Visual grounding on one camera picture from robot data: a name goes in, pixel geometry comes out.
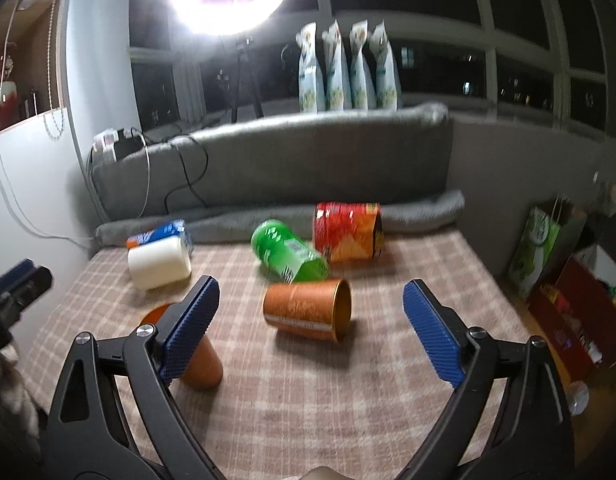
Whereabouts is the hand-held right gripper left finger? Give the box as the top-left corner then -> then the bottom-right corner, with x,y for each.
40,275 -> 229,480

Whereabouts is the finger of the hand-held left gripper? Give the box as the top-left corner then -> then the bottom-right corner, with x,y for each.
0,259 -> 54,308

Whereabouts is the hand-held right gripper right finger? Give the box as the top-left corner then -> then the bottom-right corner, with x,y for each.
402,279 -> 576,480

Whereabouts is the orange paper cup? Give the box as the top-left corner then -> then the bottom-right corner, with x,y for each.
263,278 -> 353,344
138,302 -> 224,391

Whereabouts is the person's left forearm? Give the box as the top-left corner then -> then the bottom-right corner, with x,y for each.
0,344 -> 42,467

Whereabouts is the white plastic bottle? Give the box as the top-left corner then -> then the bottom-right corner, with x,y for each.
127,236 -> 193,291

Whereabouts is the blue snack packet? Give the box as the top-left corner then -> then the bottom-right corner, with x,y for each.
126,219 -> 194,257

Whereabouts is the white board panel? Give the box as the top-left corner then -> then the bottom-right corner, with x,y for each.
0,106 -> 99,291

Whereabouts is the grey rolled blanket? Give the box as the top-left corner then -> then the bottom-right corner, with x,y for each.
95,189 -> 467,249

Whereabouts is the green plastic bottle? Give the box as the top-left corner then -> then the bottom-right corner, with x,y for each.
251,219 -> 331,284

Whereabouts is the red chip canister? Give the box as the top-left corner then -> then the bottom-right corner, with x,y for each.
312,202 -> 385,263

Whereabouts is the green paper bag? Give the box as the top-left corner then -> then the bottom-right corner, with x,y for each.
507,195 -> 589,302

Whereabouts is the red cardboard box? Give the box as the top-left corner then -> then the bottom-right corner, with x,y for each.
527,255 -> 616,385

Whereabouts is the plaid blanket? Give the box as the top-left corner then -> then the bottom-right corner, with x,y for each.
24,231 -> 535,480

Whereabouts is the clear round container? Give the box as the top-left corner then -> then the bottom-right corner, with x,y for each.
567,380 -> 591,416

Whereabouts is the white power strip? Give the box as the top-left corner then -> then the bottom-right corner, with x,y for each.
92,129 -> 144,163

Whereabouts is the grey sofa cushion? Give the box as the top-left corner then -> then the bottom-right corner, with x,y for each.
86,102 -> 455,227

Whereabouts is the black tripod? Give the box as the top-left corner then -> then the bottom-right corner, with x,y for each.
215,35 -> 265,124

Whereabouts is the light blue snack bag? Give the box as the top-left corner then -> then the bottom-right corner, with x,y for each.
321,18 -> 353,112
349,19 -> 378,111
295,22 -> 327,114
368,20 -> 404,111

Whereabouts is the white cable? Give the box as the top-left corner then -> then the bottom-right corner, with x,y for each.
0,0 -> 151,251

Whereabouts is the black cable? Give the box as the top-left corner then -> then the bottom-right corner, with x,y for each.
136,127 -> 209,213

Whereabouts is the white window frame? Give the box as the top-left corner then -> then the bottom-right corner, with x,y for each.
129,0 -> 616,142

